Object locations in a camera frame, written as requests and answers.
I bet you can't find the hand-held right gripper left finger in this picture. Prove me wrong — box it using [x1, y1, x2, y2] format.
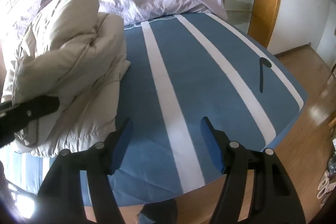
[37, 117, 134, 224]

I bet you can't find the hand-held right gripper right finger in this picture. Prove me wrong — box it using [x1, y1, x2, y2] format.
[200, 116, 306, 224]

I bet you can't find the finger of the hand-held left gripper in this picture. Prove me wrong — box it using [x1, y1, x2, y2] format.
[0, 95, 61, 147]

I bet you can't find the beige puffer jacket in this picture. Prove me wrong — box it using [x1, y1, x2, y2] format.
[1, 0, 132, 159]

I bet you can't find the blue white striped bed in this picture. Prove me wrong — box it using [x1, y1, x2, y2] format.
[0, 12, 309, 207]

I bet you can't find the person's right leg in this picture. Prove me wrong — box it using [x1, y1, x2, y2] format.
[136, 198, 179, 224]

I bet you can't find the white slipper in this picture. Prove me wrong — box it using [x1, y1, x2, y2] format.
[316, 179, 328, 199]
[323, 171, 332, 188]

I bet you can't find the black strap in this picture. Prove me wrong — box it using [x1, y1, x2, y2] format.
[258, 57, 273, 94]

